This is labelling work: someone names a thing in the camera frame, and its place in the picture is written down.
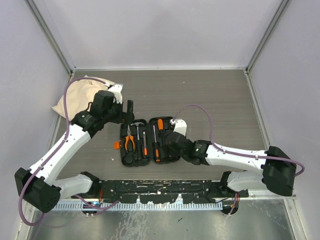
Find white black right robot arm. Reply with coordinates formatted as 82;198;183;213
165;132;297;197

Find beige cloth drawstring bag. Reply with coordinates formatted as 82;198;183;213
66;75;123;121

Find white slotted cable duct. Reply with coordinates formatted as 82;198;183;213
52;199;223;211

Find black orange grip screwdriver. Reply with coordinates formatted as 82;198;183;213
152;125;161;163

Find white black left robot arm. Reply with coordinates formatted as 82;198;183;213
14;90;134;214

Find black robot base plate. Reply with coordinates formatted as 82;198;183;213
79;180;235;204

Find orange black needle nose pliers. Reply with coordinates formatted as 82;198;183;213
124;125;136;153

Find black plastic tool case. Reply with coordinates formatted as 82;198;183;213
114;116;181;167

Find orange handle black shaft screwdriver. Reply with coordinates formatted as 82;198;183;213
157;118;164;137

